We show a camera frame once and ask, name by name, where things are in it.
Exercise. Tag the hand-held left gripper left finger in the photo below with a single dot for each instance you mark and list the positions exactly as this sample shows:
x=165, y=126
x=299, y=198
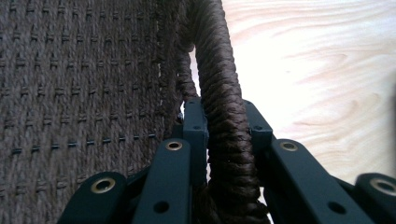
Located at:
x=196, y=124

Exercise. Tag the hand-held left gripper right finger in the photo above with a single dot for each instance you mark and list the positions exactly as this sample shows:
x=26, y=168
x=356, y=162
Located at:
x=260, y=130

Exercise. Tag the brown woven basket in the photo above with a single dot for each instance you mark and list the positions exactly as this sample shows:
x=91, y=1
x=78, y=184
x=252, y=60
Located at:
x=77, y=77

